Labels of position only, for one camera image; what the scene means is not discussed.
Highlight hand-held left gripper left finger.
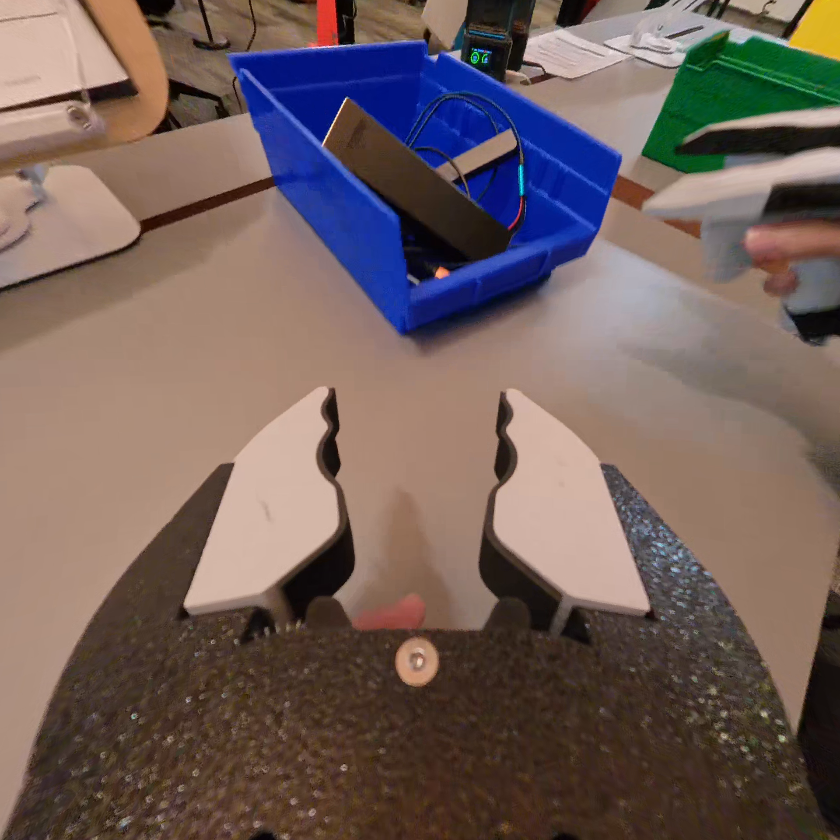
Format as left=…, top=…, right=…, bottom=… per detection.
left=182, top=386, right=357, bottom=624

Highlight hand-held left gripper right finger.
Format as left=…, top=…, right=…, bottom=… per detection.
left=479, top=388, right=655, bottom=634

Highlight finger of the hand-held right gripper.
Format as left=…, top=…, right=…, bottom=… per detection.
left=643, top=148, right=840, bottom=225
left=676, top=108, right=840, bottom=157

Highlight dark blue teal-tipped cable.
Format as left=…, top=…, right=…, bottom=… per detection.
left=403, top=92, right=529, bottom=232

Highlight grey slim USB hub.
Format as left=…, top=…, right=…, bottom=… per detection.
left=435, top=128, right=519, bottom=183

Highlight black USB hub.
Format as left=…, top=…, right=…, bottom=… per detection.
left=322, top=97, right=516, bottom=262

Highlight blue plastic bin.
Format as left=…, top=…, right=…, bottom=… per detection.
left=227, top=39, right=622, bottom=334

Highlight grey desk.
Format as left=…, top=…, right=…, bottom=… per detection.
left=0, top=112, right=840, bottom=808

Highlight person's right hand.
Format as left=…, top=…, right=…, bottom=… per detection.
left=745, top=223, right=840, bottom=296

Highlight person's left hand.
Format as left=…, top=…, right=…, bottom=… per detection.
left=353, top=594, right=427, bottom=632

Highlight green plastic bin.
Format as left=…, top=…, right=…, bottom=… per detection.
left=642, top=31, right=840, bottom=175

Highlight yellow bin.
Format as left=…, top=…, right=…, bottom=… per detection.
left=787, top=0, right=840, bottom=60

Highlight white paper sheets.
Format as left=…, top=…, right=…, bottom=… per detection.
left=525, top=29, right=631, bottom=80

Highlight black power bank with display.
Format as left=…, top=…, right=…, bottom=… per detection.
left=459, top=23, right=513, bottom=83

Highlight wooden document stand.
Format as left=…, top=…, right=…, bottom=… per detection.
left=0, top=0, right=170, bottom=290

